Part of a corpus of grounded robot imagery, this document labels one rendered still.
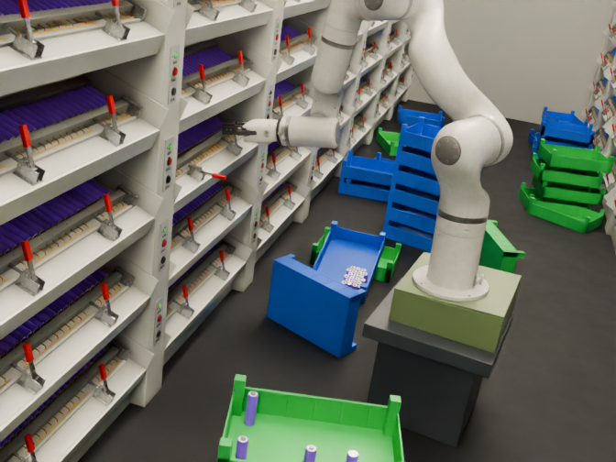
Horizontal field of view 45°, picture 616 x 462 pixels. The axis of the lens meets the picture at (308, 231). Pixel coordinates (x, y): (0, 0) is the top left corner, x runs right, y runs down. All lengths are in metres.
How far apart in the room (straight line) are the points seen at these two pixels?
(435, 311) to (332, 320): 0.45
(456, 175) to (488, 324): 0.36
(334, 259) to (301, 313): 0.47
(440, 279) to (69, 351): 0.87
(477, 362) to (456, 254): 0.26
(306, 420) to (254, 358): 0.77
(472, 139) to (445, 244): 0.28
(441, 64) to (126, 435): 1.13
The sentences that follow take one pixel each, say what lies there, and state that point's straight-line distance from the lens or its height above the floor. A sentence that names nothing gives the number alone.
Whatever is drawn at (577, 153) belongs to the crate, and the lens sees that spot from 4.00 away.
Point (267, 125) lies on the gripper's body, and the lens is 2.09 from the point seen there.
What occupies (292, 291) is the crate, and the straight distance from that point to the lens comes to 2.28.
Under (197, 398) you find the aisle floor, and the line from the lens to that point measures 2.00.
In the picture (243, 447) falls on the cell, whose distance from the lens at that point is 1.26.
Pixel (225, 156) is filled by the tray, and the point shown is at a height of 0.52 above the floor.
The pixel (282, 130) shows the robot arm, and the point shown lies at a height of 0.62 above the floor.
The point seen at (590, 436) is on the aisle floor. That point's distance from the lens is 2.21.
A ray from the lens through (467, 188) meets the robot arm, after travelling 1.75.
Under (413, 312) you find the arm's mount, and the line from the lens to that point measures 1.86.
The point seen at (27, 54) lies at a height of 0.92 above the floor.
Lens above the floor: 1.17
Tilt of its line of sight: 22 degrees down
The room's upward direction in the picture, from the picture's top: 8 degrees clockwise
